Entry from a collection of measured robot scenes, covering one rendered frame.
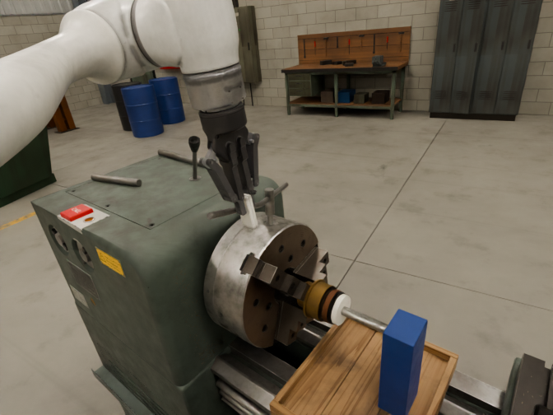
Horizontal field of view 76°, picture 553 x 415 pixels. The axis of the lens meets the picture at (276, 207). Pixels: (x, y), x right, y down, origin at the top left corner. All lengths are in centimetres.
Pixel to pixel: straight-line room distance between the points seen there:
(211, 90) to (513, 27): 612
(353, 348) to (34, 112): 87
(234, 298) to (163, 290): 16
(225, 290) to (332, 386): 34
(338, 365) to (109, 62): 81
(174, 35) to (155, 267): 46
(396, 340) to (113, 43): 68
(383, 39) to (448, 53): 127
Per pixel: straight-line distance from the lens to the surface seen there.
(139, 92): 704
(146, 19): 58
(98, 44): 59
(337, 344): 102
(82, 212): 104
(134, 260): 80
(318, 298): 80
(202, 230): 86
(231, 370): 102
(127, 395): 151
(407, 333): 75
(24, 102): 33
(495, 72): 659
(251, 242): 79
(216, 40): 54
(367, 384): 95
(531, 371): 96
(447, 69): 663
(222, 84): 55
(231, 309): 81
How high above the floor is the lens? 165
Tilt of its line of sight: 27 degrees down
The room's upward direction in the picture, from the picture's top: 6 degrees counter-clockwise
